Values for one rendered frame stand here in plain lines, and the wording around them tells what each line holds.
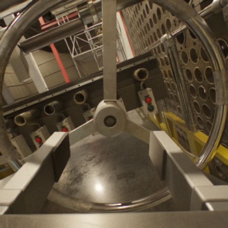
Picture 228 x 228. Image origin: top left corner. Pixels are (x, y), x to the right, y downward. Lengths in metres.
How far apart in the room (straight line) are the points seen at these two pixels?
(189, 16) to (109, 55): 0.12
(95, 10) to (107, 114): 1.04
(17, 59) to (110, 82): 1.04
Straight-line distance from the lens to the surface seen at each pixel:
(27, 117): 0.99
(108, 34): 0.25
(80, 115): 1.04
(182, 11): 0.27
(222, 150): 0.96
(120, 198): 1.42
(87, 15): 1.22
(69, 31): 1.24
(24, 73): 1.23
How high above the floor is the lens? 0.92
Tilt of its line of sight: 14 degrees down
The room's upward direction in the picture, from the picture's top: 21 degrees counter-clockwise
